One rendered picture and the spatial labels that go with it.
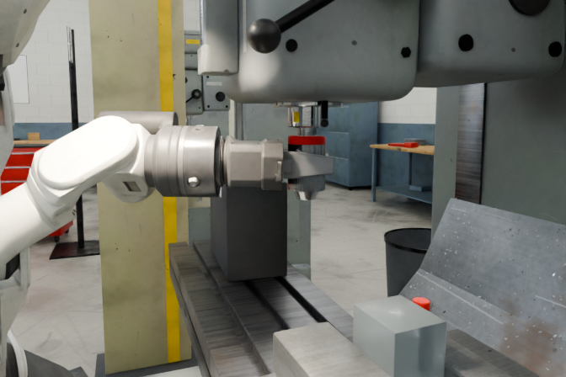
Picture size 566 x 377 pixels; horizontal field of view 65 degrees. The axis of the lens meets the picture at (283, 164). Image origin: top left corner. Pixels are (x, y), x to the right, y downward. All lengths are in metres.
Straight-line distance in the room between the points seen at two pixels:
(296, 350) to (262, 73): 0.26
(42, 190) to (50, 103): 9.05
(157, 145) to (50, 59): 9.13
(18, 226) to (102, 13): 1.79
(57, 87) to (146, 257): 7.49
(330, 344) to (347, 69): 0.26
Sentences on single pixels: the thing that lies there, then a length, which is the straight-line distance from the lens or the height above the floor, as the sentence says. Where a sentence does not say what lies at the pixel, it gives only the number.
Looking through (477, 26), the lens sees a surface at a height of 1.39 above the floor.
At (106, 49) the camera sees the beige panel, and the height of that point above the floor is 1.60.
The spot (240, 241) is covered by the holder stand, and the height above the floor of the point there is 1.06.
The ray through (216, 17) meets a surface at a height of 1.40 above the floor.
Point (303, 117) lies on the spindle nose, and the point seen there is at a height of 1.29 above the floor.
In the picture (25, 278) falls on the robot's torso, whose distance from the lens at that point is 1.13.
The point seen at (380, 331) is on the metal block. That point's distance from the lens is 0.39.
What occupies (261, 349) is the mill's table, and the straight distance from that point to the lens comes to 0.64.
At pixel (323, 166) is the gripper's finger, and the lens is 0.52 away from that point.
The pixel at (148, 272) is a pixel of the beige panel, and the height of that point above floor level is 0.53.
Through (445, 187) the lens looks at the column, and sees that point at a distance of 0.91.
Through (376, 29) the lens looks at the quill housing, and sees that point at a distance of 0.48.
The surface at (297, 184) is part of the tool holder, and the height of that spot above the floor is 1.21.
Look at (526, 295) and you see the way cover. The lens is 0.74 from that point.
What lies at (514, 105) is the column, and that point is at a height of 1.31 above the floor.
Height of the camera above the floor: 1.29
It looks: 6 degrees down
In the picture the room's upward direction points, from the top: straight up
